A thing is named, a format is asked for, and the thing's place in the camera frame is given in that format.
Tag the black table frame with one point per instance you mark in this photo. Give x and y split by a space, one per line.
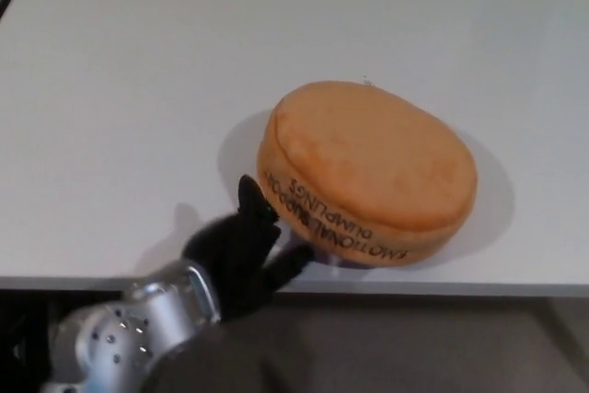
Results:
23 315

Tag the orange soft plush plate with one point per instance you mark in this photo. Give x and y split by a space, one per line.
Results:
368 163

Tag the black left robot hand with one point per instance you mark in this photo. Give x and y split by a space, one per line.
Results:
234 255

